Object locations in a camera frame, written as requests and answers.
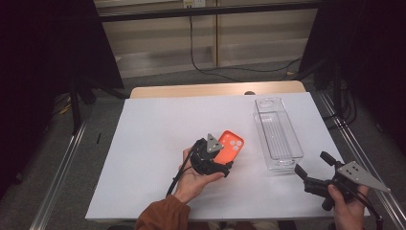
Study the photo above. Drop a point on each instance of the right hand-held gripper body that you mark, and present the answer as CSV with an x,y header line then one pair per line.
x,y
351,175

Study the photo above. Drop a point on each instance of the person's right hand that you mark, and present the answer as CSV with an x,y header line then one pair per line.
x,y
348,214

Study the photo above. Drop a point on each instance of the black curtain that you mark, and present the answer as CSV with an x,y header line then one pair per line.
x,y
367,48
48,64

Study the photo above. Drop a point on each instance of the person's left hand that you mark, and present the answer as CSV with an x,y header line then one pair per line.
x,y
191,183

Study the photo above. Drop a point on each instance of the white table board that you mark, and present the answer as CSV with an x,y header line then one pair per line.
x,y
153,143

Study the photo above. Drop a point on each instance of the clear plastic container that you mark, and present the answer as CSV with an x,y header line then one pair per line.
x,y
277,134

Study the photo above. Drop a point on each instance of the white wall socket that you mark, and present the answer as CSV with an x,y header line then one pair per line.
x,y
194,3

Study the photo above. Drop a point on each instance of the black metal stand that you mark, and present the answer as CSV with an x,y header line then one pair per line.
x,y
75,105

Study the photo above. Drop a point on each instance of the black horizontal bar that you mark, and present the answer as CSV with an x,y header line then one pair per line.
x,y
207,11

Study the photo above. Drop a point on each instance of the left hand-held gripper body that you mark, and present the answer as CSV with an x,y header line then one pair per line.
x,y
204,159

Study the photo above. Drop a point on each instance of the orange phone case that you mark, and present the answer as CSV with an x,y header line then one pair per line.
x,y
230,145

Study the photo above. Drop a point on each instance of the aluminium floor rail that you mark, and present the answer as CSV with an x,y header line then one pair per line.
x,y
360,153
59,179

